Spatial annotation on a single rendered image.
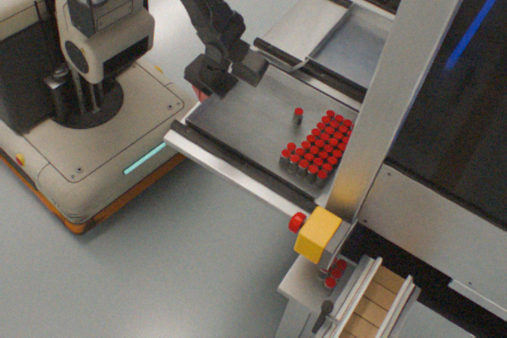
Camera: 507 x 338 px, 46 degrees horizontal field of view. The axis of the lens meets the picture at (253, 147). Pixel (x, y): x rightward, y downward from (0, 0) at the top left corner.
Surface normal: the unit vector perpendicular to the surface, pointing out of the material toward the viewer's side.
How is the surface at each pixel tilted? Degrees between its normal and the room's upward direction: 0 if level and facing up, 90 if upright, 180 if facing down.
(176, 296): 0
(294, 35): 0
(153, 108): 0
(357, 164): 90
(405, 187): 90
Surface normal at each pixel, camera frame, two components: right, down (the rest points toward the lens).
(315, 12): 0.09, -0.59
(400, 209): -0.55, 0.65
